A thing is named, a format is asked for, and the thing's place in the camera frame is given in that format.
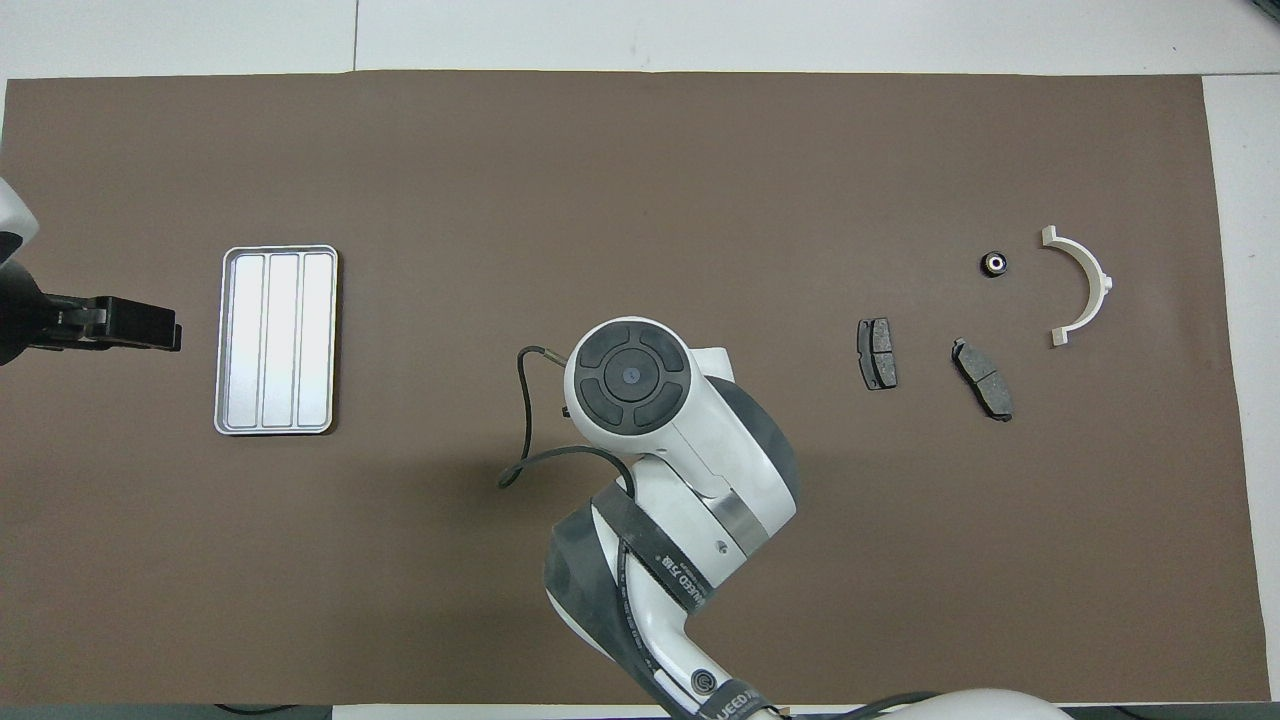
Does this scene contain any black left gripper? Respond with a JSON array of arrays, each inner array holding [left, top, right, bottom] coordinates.
[[0, 261, 184, 367]]

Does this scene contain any silver metal tray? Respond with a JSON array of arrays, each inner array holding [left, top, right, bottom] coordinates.
[[213, 243, 341, 438]]

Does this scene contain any brown table mat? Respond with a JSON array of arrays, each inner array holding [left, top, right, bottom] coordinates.
[[0, 69, 1272, 707]]

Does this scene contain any rectangular dark brake pad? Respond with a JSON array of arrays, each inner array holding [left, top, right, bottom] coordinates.
[[856, 317, 899, 392]]

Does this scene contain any curved dark brake pad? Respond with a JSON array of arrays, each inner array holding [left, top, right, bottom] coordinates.
[[950, 337, 1015, 424]]

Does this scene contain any white curved plastic bracket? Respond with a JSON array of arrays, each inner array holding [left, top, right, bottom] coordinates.
[[1039, 224, 1115, 349]]

